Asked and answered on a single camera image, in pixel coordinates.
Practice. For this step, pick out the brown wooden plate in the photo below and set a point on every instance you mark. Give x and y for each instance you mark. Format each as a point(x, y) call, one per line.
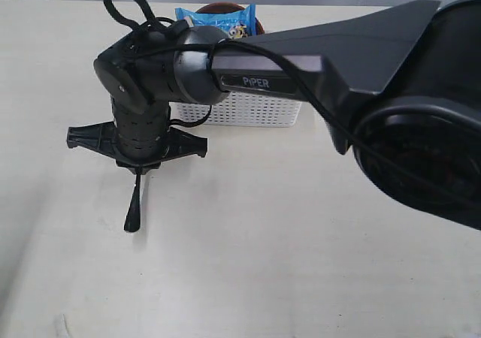
point(229, 7)

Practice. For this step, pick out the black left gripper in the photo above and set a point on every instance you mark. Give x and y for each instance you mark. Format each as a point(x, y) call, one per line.
point(138, 157)

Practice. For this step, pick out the white perforated plastic basket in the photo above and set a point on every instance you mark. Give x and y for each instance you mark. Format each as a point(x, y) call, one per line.
point(240, 109)

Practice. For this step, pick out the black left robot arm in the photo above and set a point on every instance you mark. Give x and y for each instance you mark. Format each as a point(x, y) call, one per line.
point(399, 88)

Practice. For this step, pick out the silver metal fork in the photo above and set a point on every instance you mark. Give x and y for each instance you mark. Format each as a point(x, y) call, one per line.
point(133, 217)

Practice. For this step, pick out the blue Lay's chips bag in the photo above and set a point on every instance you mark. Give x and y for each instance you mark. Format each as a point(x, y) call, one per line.
point(239, 24)

